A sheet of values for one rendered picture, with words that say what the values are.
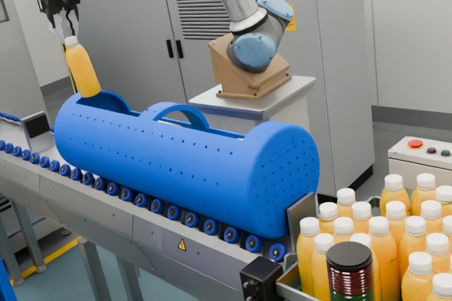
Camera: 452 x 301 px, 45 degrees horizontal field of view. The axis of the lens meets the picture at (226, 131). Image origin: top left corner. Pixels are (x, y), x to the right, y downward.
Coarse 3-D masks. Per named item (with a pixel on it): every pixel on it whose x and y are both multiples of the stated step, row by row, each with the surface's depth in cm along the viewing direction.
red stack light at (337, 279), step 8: (328, 264) 76; (328, 272) 76; (336, 272) 74; (344, 272) 74; (352, 272) 74; (360, 272) 74; (368, 272) 74; (328, 280) 77; (336, 280) 75; (344, 280) 74; (352, 280) 74; (360, 280) 74; (368, 280) 75; (336, 288) 76; (344, 288) 75; (352, 288) 74; (360, 288) 74; (368, 288) 75
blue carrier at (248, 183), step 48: (96, 96) 191; (96, 144) 165; (144, 144) 149; (192, 144) 137; (240, 144) 128; (288, 144) 132; (144, 192) 160; (192, 192) 137; (240, 192) 124; (288, 192) 134
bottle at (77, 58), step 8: (72, 48) 169; (80, 48) 170; (72, 56) 169; (80, 56) 170; (88, 56) 173; (72, 64) 170; (80, 64) 170; (88, 64) 172; (72, 72) 172; (80, 72) 171; (88, 72) 173; (80, 80) 173; (88, 80) 173; (96, 80) 176; (80, 88) 175; (88, 88) 174; (96, 88) 176; (88, 96) 175
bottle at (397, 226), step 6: (390, 216) 116; (402, 216) 115; (390, 222) 116; (396, 222) 115; (402, 222) 115; (390, 228) 116; (396, 228) 115; (402, 228) 115; (396, 234) 115; (396, 240) 115
